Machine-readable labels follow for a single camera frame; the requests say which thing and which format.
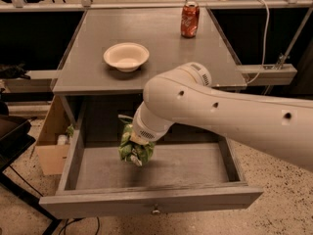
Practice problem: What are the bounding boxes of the green jalapeno chip bag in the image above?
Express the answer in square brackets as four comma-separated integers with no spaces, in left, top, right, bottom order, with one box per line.
[118,115,156,166]

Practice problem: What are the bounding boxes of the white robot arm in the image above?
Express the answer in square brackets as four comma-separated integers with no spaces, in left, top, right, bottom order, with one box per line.
[133,63,313,171]

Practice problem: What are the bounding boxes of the open grey top drawer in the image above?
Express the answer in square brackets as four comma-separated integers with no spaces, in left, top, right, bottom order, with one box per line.
[40,95,263,219]

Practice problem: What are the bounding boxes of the grey cabinet counter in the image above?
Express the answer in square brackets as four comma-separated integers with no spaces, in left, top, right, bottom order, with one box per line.
[50,7,247,129]

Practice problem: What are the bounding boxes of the metal drawer knob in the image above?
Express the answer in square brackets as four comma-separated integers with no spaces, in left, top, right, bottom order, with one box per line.
[152,205,160,215]

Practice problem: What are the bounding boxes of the white paper bowl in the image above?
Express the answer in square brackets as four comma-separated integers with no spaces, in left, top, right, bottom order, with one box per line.
[103,42,150,72]

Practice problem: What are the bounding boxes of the red cola can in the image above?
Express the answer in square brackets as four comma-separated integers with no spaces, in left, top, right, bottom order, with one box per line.
[181,1,200,38]

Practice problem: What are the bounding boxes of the cardboard box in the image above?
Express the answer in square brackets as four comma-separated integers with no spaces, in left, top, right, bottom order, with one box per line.
[35,96,70,175]

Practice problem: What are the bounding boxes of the black chair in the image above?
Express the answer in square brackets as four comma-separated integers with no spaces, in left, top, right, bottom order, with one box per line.
[0,115,61,235]

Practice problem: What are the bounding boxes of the metal rail frame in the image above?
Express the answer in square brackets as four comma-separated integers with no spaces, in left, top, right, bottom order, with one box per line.
[1,0,313,96]

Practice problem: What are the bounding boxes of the black floor cable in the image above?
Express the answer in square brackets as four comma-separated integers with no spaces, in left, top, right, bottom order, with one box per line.
[58,216,101,235]

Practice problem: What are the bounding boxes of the white cable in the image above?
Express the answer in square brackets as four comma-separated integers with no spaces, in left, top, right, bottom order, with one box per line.
[246,0,271,85]

